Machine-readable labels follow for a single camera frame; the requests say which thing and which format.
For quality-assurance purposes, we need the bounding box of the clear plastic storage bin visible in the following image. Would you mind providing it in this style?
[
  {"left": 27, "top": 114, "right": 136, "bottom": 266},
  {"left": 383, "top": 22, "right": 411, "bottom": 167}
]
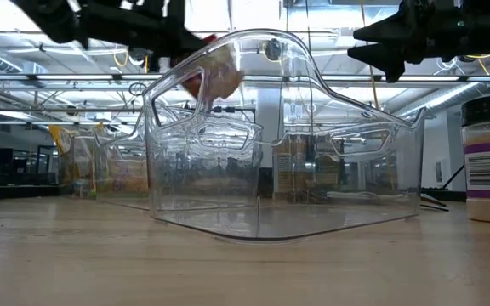
[
  {"left": 71, "top": 109, "right": 155, "bottom": 213},
  {"left": 142, "top": 28, "right": 426, "bottom": 244}
]

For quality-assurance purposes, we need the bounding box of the black ceiling device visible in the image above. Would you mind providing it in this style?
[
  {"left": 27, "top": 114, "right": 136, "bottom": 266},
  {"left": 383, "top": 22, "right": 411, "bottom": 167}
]
[
  {"left": 126, "top": 42, "right": 161, "bottom": 74},
  {"left": 263, "top": 37, "right": 283, "bottom": 61}
]

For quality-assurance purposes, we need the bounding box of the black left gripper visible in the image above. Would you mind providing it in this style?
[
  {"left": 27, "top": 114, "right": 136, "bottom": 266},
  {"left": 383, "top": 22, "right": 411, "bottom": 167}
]
[{"left": 74, "top": 0, "right": 212, "bottom": 68}]

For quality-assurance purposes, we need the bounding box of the yellow-green white snack packet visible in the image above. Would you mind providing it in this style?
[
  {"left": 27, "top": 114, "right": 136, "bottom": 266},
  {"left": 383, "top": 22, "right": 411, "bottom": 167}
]
[{"left": 48, "top": 123, "right": 77, "bottom": 156}]

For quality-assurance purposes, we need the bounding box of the grey ceiling beam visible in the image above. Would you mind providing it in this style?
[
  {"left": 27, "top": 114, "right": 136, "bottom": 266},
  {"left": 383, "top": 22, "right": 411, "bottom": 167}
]
[{"left": 0, "top": 71, "right": 490, "bottom": 85}]

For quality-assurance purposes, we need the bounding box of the purple label spice jar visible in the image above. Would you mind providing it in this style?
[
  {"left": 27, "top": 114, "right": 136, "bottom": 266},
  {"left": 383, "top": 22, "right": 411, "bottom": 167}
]
[{"left": 460, "top": 95, "right": 490, "bottom": 224}]

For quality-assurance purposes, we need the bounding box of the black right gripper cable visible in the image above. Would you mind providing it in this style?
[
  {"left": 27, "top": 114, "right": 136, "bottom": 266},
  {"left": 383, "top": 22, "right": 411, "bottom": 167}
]
[{"left": 442, "top": 163, "right": 466, "bottom": 190}]

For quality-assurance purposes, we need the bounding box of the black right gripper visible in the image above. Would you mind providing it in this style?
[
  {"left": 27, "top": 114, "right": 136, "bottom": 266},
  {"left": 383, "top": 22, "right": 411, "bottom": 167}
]
[{"left": 346, "top": 0, "right": 467, "bottom": 84}]

